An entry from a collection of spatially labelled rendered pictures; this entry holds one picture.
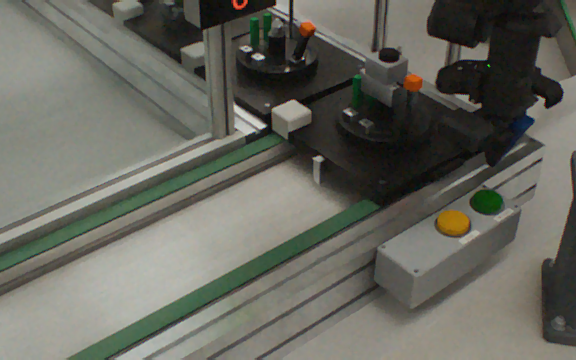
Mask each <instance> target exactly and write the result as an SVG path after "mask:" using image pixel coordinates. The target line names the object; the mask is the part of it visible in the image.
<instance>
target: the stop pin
mask: <svg viewBox="0 0 576 360"><path fill-rule="evenodd" d="M325 167H326V159H325V158H323V157H322V156H318V157H316V158H313V181H315V182H317V183H318V184H321V183H323V182H325Z"/></svg>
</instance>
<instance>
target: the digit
mask: <svg viewBox="0 0 576 360"><path fill-rule="evenodd" d="M254 9H255V0H225V18H226V20H227V19H229V18H231V17H232V16H235V15H238V14H241V13H244V12H247V11H251V10H254Z"/></svg>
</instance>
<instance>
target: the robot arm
mask: <svg viewBox="0 0 576 360"><path fill-rule="evenodd" d="M543 1H544V0H435V2H434V4H433V6H432V9H431V12H430V15H429V16H428V18H427V33H428V35H429V36H432V37H436V38H439V40H442V41H446V42H450V43H454V44H457V45H461V46H464V47H468V48H471V49H474V48H476V47H477V45H478V44H479V43H485V42H486V41H487V40H488V38H489V36H490V34H491V32H492V34H491V40H490V45H489V51H488V56H487V59H486V60H472V59H463V60H458V61H456V62H454V63H452V64H451V65H449V66H445V67H443V68H441V69H439V71H438V75H437V79H436V84H437V89H438V90H439V91H440V92H441V94H446V95H454V94H457V95H469V97H468V101H469V102H471V103H472V104H475V105H476V104H478V103H481V106H482V107H480V108H478V109H476V110H474V111H473V112H468V111H466V110H464V109H462V108H460V107H459V108H457V109H455V110H453V111H451V112H449V113H448V114H446V115H444V116H442V117H440V118H438V121H437V128H436V129H437V134H439V135H441V136H442V137H444V138H446V139H448V140H450V141H451V142H453V143H455V144H457V145H459V146H461V147H463V148H465V149H467V150H469V151H470V152H477V151H478V150H480V149H482V148H484V152H485V157H486V161H487V165H488V166H490V167H492V168H494V167H496V166H497V165H498V164H499V163H500V162H501V161H502V158H503V157H504V156H505V155H506V154H507V152H508V151H509V150H510V149H511V148H512V147H513V145H514V144H515V143H516V142H517V141H518V140H519V139H520V138H521V137H522V135H523V134H524V133H525V132H526V131H527V130H528V129H529V128H530V127H531V126H532V125H533V124H534V123H535V119H534V118H532V117H530V116H528V115H527V111H526V110H527V109H529V108H531V107H532V106H534V104H535V103H536V102H538V100H539V99H538V97H537V96H540V98H542V99H545V102H544V107H545V109H549V108H551V107H553V106H555V105H556V104H558V103H560V102H561V101H562V98H563V94H564V91H563V89H562V87H561V85H560V83H558V81H556V80H553V79H551V78H549V77H547V76H544V75H542V74H541V70H542V69H541V68H539V67H537V66H535V65H536V61H537V56H538V52H539V47H540V43H541V36H542V37H545V38H552V37H553V36H554V35H555V34H556V33H557V32H558V31H559V29H560V28H561V27H562V23H561V22H560V20H559V19H558V18H557V17H556V16H555V15H554V14H553V12H552V9H548V10H547V11H545V12H543V13H537V12H533V10H534V9H535V8H536V7H537V6H538V5H539V4H540V3H541V2H543Z"/></svg>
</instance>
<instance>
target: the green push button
mask: <svg viewBox="0 0 576 360"><path fill-rule="evenodd" d="M473 205H474V207H475V208H476V209H478V210H479V211H482V212H485V213H495V212H498V211H500V210H501V209H502V205H503V197H502V196H501V195H500V194H499V193H498V192H496V191H494V190H490V189H482V190H479V191H477V192H475V193H474V196H473Z"/></svg>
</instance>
